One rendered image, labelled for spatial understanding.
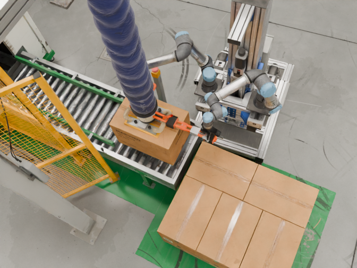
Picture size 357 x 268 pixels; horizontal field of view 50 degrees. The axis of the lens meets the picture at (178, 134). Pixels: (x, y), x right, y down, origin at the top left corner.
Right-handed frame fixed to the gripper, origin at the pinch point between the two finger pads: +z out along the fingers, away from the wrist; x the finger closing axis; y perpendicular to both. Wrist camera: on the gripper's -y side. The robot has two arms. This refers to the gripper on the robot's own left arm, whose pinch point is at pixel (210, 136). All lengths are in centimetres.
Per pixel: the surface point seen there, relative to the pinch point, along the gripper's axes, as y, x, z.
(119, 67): 60, 11, -79
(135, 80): 53, 8, -64
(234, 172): -23, -2, 68
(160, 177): 39, 33, 62
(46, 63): 220, -33, 62
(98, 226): 90, 97, 120
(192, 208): -1, 46, 68
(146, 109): 53, 7, -19
